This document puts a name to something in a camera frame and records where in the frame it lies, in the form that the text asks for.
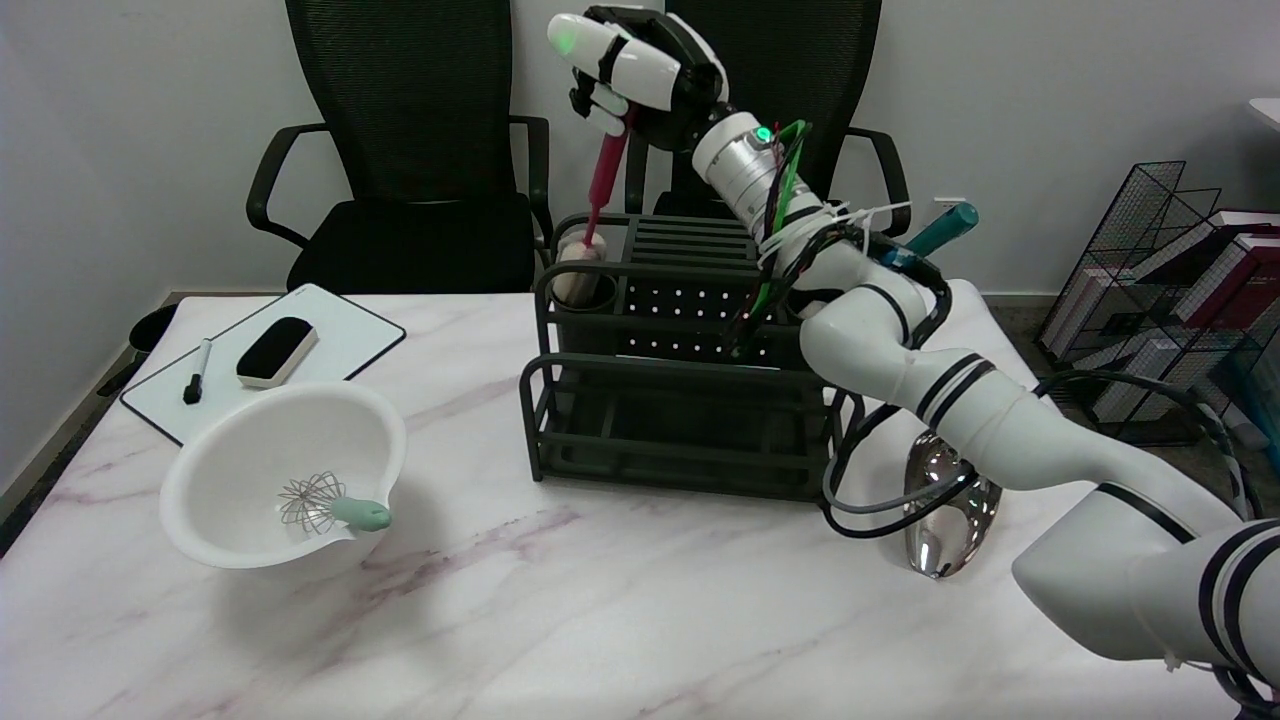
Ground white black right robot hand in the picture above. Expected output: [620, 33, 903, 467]
[547, 4, 732, 154]

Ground teal bottle brush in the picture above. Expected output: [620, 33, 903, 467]
[880, 201, 981, 271]

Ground black mesh office chair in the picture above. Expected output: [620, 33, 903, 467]
[625, 0, 913, 281]
[246, 0, 554, 294]

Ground dark green dish rack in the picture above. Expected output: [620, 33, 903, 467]
[519, 212, 867, 503]

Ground small white whiteboard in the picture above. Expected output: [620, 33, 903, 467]
[120, 283, 408, 448]

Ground black white board eraser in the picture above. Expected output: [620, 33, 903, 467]
[236, 316, 320, 390]

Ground shiny steel strainer ladle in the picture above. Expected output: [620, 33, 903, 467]
[903, 435, 1004, 580]

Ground white books stack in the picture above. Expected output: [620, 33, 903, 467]
[1090, 335, 1216, 423]

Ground black whiteboard marker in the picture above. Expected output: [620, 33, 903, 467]
[183, 338, 214, 406]

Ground white plastic mixing bowl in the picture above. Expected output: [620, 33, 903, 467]
[160, 380, 409, 571]

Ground black round floor object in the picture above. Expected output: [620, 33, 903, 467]
[97, 303, 181, 398]

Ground maroon book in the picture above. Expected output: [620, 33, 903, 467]
[1175, 235, 1280, 331]

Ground green red wire bundle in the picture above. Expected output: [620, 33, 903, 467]
[725, 119, 916, 357]

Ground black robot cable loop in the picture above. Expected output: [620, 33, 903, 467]
[820, 368, 1257, 542]

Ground wire whisk mint handle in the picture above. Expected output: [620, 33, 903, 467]
[278, 471, 394, 538]

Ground black wire magazine rack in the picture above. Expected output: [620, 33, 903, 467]
[1035, 160, 1280, 449]

